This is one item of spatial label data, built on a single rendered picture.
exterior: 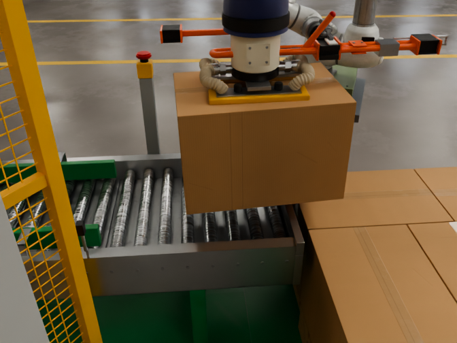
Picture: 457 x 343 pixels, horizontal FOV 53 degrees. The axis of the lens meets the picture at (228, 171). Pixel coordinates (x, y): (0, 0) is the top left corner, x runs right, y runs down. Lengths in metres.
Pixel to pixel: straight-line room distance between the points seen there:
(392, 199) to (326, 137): 0.57
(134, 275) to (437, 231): 1.17
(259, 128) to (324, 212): 0.56
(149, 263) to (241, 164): 0.48
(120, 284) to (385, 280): 0.94
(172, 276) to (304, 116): 0.74
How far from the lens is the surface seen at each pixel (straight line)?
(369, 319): 1.56
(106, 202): 2.02
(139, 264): 1.69
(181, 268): 1.70
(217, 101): 1.55
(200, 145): 1.54
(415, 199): 2.12
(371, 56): 2.34
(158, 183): 2.19
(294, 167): 1.65
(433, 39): 1.79
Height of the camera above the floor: 1.70
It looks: 33 degrees down
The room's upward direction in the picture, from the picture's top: straight up
